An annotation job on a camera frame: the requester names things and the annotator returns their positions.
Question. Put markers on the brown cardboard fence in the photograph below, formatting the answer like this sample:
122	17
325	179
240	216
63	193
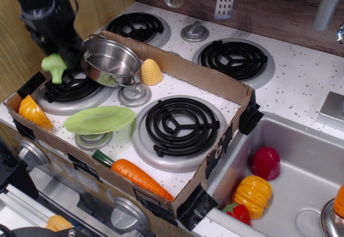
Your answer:
192	203

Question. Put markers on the orange toy piece bottom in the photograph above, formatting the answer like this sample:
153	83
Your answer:
58	223

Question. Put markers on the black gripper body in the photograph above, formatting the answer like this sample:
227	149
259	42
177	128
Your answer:
51	24

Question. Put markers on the back left black burner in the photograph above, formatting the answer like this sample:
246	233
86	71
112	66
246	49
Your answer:
143	27

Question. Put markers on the hanging metal spatula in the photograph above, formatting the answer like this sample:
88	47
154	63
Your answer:
223	9

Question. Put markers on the back right black burner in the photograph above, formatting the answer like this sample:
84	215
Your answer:
241	59

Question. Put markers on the orange toy carrot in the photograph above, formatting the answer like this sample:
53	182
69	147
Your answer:
133	173

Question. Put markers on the green toy broccoli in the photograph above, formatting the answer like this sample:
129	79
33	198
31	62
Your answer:
55	65

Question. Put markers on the dark red toy pepper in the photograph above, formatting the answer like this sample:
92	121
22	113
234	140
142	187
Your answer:
266	163

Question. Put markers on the light green plastic plate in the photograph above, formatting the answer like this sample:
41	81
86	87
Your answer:
99	120

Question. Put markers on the silver knob base centre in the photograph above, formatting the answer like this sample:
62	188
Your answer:
134	96

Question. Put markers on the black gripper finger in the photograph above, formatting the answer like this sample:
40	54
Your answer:
80	51
71	58

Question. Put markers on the orange toy in sink corner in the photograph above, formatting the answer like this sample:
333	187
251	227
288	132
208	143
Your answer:
338	205

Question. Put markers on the orange toy pumpkin half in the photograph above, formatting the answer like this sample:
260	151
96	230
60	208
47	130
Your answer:
31	111

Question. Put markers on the silver faucet spout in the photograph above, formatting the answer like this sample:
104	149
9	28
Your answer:
324	14

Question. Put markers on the black burner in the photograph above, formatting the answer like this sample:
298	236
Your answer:
77	92
143	27
241	59
175	134

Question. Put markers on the silver oven knob right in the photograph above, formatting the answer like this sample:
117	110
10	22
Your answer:
126	216

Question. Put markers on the front right black burner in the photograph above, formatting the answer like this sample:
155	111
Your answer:
175	134

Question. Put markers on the silver faucet base plate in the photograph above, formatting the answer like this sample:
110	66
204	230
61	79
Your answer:
331	112

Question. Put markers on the front left black burner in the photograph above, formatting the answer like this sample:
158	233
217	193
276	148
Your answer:
77	92

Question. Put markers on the silver stove knob top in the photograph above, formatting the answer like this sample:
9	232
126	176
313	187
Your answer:
194	33

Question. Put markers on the yellow toy pumpkin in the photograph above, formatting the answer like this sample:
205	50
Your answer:
254	193

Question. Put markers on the yellow toy corn cob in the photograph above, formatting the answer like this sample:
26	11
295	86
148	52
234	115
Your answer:
150	72

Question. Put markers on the small steel pot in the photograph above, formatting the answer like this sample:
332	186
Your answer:
109	63

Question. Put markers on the silver oven knob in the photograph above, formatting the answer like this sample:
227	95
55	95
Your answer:
32	155
126	216

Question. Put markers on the red toy strawberry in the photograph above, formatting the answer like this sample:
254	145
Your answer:
239	212

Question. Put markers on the silver knob base under plate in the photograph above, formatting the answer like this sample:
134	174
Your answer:
94	141

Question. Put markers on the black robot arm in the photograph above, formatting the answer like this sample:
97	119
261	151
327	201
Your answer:
51	26

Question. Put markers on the silver oven knob left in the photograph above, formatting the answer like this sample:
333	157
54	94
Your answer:
32	155

